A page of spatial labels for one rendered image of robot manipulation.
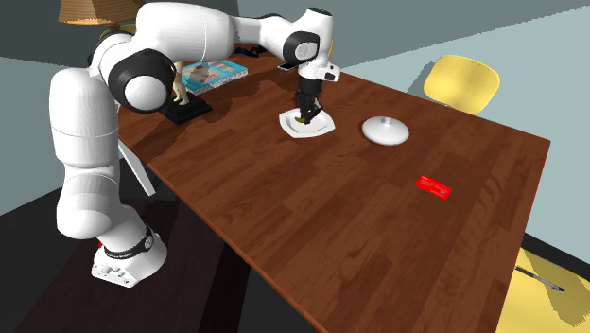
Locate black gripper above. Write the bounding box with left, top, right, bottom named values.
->
left=294, top=77, right=323, bottom=127

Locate white square plate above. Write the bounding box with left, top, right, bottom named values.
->
left=278, top=106, right=337, bottom=140

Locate white round lid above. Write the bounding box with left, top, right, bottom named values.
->
left=360, top=115, right=410, bottom=148

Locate black and blue object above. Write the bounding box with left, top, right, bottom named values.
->
left=232, top=44, right=269, bottom=59

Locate teal book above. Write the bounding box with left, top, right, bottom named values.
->
left=181, top=59, right=250, bottom=97

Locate brown wooden table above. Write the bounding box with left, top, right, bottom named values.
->
left=114, top=44, right=552, bottom=333

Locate tan figure on black base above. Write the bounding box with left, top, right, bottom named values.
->
left=160, top=61, right=215, bottom=126

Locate red card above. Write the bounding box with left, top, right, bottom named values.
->
left=415, top=175, right=454, bottom=202

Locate dark pen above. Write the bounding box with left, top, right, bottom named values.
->
left=514, top=265, right=566, bottom=293

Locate dark robot stand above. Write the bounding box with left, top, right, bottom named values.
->
left=13, top=184, right=252, bottom=333

